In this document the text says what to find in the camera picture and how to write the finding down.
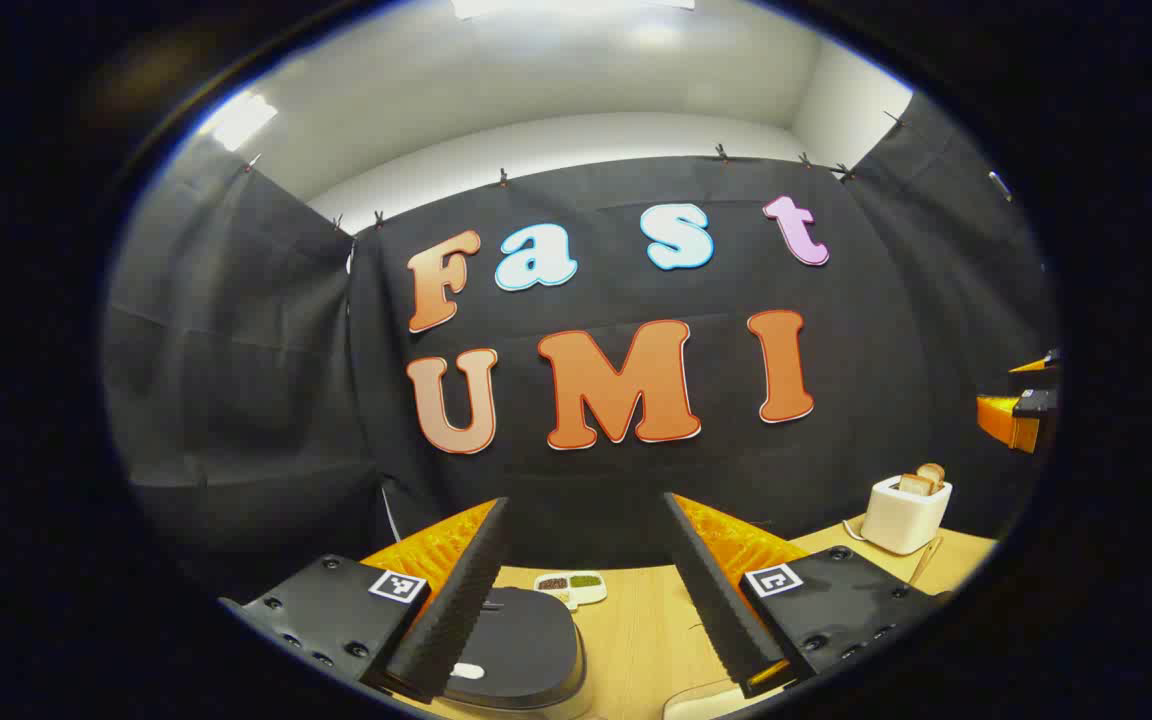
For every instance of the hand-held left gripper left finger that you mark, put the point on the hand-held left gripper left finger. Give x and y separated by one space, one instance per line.
456 600

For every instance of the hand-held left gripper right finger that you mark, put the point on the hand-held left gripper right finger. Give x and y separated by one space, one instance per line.
716 600

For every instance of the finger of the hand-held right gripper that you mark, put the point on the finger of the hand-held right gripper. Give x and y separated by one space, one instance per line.
1006 420
1036 366

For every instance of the black rice cooker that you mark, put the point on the black rice cooker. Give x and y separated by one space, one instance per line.
526 640

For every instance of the wooden spoon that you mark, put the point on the wooden spoon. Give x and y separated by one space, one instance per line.
926 562

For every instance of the toasted bread slice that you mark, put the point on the toasted bread slice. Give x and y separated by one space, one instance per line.
914 485
932 474

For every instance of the white divided bean dish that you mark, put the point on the white divided bean dish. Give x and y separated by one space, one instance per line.
571 586

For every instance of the white toaster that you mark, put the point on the white toaster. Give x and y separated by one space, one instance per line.
901 520

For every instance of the black backdrop cloth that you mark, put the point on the black backdrop cloth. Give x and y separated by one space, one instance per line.
586 500

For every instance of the ceiling light panel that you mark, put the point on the ceiling light panel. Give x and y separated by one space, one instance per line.
556 8
241 120

